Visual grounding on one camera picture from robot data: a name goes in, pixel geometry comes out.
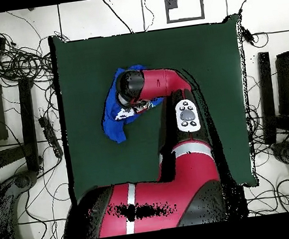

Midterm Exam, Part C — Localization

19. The black cable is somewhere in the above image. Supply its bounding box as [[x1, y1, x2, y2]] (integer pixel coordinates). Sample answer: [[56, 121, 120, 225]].
[[101, 0, 133, 38]]

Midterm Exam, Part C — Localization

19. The dark green table cloth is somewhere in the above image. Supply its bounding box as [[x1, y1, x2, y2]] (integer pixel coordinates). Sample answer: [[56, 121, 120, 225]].
[[47, 11, 261, 211]]

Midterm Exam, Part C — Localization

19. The grey square frame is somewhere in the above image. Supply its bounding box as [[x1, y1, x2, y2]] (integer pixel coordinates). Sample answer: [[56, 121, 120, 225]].
[[163, 0, 206, 24]]

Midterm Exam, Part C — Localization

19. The black wooden furniture frame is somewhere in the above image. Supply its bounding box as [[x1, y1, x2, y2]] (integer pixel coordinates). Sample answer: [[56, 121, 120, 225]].
[[251, 27, 289, 146], [0, 54, 46, 182]]

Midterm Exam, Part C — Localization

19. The blue printed t-shirt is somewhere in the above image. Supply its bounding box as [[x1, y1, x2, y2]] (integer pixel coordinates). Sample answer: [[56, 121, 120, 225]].
[[94, 61, 170, 146]]

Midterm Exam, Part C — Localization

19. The black power adapter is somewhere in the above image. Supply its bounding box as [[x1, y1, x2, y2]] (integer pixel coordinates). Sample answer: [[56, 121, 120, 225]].
[[239, 24, 256, 46]]

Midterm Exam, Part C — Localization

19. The black power strip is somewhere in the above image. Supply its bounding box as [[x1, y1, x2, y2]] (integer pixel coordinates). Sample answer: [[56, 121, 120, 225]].
[[38, 114, 65, 161]]

